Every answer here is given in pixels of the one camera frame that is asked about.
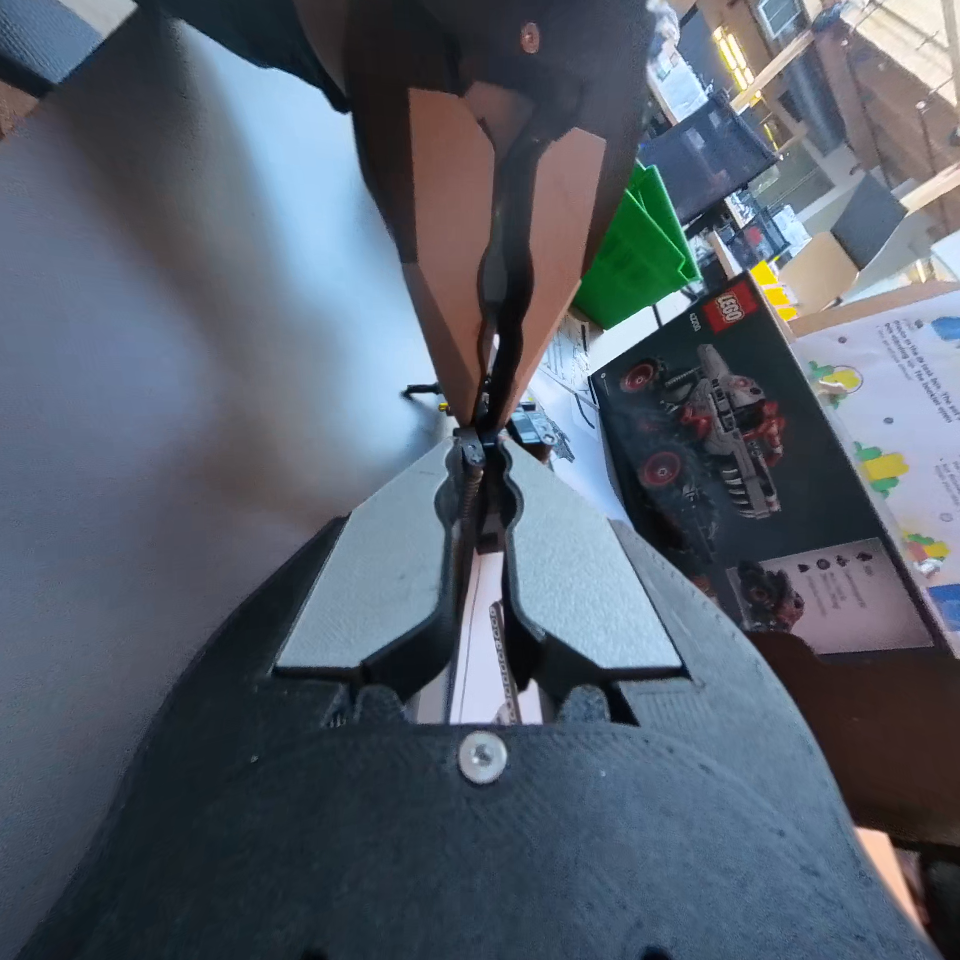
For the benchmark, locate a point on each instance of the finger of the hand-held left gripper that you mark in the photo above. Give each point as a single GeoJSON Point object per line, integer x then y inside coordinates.
{"type": "Point", "coordinates": [450, 247]}
{"type": "Point", "coordinates": [566, 217]}

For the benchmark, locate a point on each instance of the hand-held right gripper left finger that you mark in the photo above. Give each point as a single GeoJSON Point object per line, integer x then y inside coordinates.
{"type": "Point", "coordinates": [375, 577]}

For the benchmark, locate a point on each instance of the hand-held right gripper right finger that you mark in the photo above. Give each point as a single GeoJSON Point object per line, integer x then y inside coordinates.
{"type": "Point", "coordinates": [585, 585]}

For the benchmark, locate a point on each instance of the black grey lego model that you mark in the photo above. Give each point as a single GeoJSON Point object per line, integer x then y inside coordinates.
{"type": "Point", "coordinates": [487, 480]}

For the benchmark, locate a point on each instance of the lego instruction booklet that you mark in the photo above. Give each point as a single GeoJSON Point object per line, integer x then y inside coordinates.
{"type": "Point", "coordinates": [480, 637]}

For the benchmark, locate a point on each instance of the lego sticker sheet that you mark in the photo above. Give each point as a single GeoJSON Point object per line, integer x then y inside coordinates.
{"type": "Point", "coordinates": [570, 360]}

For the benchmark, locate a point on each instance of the black lego box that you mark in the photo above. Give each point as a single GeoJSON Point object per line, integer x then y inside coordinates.
{"type": "Point", "coordinates": [750, 465]}

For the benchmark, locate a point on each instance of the green plastic bin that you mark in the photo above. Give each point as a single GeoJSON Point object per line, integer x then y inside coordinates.
{"type": "Point", "coordinates": [637, 255]}

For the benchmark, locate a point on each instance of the black storage crate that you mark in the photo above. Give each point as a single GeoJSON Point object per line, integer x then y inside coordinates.
{"type": "Point", "coordinates": [712, 157]}

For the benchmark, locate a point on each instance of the yellow blocks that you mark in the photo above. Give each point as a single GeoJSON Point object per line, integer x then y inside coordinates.
{"type": "Point", "coordinates": [772, 289]}

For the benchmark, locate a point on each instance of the black chair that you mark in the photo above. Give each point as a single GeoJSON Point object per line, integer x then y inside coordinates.
{"type": "Point", "coordinates": [870, 221]}

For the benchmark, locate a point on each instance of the white printed poster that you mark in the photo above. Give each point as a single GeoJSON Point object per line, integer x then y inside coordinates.
{"type": "Point", "coordinates": [892, 420]}

